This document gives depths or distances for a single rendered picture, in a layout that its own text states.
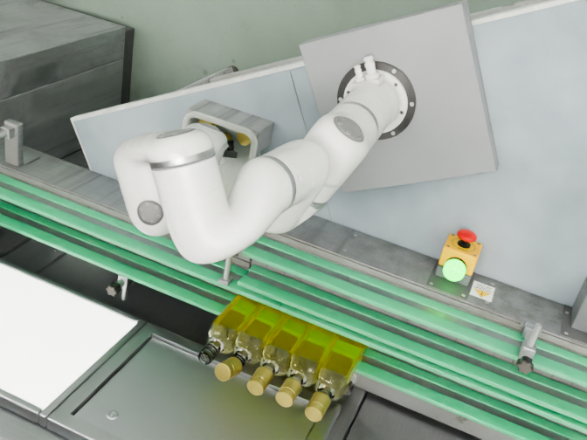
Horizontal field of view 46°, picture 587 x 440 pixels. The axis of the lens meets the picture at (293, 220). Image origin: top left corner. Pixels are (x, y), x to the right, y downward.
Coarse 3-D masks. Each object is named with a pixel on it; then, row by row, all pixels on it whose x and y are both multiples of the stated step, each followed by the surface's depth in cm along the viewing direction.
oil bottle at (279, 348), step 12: (288, 324) 139; (300, 324) 140; (312, 324) 141; (276, 336) 135; (288, 336) 135; (300, 336) 136; (264, 348) 132; (276, 348) 132; (288, 348) 132; (264, 360) 131; (276, 360) 130; (288, 360) 131; (276, 372) 131
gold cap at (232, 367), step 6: (228, 360) 127; (234, 360) 128; (216, 366) 126; (222, 366) 125; (228, 366) 125; (234, 366) 126; (240, 366) 128; (216, 372) 126; (222, 372) 125; (228, 372) 125; (234, 372) 126; (240, 372) 128; (222, 378) 125; (228, 378) 125
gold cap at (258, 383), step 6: (258, 372) 127; (264, 372) 127; (270, 372) 128; (252, 378) 125; (258, 378) 125; (264, 378) 126; (270, 378) 127; (252, 384) 125; (258, 384) 125; (264, 384) 125; (252, 390) 126; (258, 390) 125; (264, 390) 125
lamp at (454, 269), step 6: (450, 258) 137; (456, 258) 137; (450, 264) 136; (456, 264) 135; (462, 264) 136; (444, 270) 136; (450, 270) 136; (456, 270) 135; (462, 270) 135; (450, 276) 136; (456, 276) 136; (462, 276) 136
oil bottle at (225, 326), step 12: (240, 300) 143; (252, 300) 144; (228, 312) 139; (240, 312) 140; (252, 312) 141; (216, 324) 135; (228, 324) 136; (240, 324) 137; (216, 336) 134; (228, 336) 133; (228, 348) 134
